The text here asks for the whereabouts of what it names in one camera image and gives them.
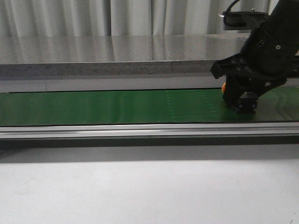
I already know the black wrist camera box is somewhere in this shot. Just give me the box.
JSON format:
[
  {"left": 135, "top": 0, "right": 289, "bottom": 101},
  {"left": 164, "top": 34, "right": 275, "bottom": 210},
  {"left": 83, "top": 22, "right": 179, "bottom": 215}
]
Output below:
[{"left": 222, "top": 9, "right": 269, "bottom": 30}]

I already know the white curtain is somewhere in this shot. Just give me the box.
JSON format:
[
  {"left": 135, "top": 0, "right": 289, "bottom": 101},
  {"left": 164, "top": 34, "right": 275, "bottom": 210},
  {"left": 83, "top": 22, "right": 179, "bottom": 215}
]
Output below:
[{"left": 0, "top": 0, "right": 281, "bottom": 38}]

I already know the black camera cable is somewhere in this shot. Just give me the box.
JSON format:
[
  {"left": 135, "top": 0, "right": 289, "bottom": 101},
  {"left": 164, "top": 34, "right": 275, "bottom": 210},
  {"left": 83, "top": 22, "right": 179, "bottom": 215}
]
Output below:
[{"left": 223, "top": 0, "right": 241, "bottom": 25}]

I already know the green conveyor belt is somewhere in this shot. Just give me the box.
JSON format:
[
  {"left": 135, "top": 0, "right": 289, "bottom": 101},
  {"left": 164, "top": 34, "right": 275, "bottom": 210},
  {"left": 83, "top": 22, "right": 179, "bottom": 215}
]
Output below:
[{"left": 0, "top": 87, "right": 299, "bottom": 147}]

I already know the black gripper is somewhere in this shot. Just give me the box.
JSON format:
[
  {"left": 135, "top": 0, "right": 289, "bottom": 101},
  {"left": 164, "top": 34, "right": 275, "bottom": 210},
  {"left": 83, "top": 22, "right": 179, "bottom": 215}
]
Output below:
[{"left": 211, "top": 21, "right": 299, "bottom": 98}]

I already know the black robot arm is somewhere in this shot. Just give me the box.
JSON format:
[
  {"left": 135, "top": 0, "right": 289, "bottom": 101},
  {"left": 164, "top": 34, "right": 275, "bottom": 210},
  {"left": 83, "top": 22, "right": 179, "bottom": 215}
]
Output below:
[{"left": 211, "top": 0, "right": 299, "bottom": 113}]

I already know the grey stone counter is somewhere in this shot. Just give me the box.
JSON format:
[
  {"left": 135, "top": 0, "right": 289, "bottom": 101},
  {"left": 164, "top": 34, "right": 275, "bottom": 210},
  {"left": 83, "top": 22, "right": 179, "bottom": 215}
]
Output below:
[{"left": 0, "top": 32, "right": 248, "bottom": 93}]

